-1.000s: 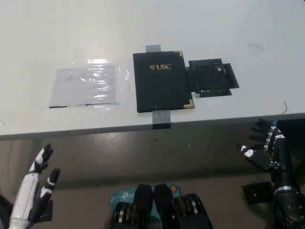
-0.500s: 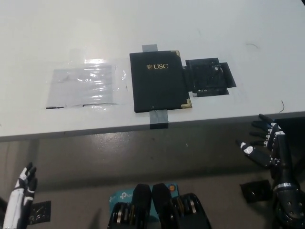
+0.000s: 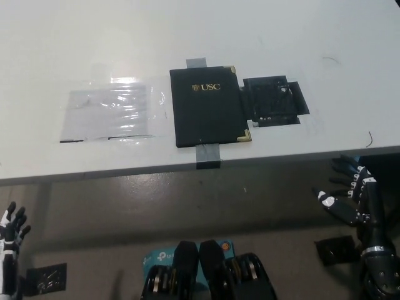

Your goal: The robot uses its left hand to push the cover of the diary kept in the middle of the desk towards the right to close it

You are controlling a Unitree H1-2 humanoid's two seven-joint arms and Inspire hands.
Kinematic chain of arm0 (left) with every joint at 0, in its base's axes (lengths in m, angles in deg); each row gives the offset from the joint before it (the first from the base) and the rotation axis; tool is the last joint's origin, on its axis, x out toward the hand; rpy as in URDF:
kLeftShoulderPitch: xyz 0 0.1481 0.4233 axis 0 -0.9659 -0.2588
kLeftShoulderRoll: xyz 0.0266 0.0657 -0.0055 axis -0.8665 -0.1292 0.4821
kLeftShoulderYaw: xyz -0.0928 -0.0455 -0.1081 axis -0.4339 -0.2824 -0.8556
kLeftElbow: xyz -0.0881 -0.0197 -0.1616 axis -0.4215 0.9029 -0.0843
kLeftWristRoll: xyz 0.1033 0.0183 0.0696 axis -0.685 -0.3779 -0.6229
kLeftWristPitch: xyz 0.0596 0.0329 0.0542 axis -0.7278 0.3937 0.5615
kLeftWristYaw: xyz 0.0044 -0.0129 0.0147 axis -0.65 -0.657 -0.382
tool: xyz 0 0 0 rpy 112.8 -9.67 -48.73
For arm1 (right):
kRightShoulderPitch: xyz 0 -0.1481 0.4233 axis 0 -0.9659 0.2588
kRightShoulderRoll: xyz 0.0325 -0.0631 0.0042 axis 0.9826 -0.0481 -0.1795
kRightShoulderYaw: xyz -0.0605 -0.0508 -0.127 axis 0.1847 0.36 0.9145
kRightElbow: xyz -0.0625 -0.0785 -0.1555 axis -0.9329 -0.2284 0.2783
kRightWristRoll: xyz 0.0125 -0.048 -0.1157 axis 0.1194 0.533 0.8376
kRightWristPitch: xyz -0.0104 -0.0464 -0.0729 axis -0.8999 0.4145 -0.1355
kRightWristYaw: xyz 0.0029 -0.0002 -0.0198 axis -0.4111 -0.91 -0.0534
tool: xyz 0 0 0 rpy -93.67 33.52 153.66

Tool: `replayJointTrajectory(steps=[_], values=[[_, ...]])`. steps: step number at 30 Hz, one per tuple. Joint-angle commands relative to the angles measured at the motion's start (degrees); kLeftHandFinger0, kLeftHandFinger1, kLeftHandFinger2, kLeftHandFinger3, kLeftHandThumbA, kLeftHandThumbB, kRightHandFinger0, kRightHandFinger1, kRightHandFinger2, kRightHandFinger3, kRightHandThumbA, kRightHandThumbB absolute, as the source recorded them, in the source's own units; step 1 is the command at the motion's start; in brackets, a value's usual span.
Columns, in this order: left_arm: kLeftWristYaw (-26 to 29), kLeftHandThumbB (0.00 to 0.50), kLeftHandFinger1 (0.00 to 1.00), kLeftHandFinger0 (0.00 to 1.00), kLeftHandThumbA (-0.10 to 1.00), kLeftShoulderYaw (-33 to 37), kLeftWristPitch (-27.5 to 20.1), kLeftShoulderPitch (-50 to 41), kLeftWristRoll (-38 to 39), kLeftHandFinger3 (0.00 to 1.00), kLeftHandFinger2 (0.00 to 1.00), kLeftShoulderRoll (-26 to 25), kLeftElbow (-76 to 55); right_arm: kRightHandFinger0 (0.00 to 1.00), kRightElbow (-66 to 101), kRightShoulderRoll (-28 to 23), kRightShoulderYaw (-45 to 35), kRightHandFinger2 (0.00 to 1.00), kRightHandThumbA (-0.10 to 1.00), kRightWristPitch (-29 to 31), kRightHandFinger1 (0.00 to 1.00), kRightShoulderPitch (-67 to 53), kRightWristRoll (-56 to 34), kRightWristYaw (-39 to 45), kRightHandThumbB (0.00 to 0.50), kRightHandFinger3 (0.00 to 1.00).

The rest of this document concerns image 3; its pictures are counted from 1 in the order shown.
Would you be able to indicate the black tape patch on desk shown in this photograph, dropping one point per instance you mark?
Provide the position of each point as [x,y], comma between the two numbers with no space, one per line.
[268,100]

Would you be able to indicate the clear plastic tape sheet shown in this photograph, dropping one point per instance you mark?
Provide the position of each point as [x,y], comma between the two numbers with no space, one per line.
[106,109]

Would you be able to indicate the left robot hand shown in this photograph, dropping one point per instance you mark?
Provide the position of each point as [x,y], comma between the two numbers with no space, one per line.
[8,250]

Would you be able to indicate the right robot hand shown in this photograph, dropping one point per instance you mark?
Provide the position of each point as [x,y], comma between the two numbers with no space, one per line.
[372,215]

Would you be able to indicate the black diary with gold corners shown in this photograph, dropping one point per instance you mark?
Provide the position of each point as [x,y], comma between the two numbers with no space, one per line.
[209,109]

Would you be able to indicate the grey duct tape strip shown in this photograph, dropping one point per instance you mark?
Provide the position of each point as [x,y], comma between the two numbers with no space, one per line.
[207,156]

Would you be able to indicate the teal router box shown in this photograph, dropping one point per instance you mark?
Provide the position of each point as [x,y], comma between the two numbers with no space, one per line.
[157,256]

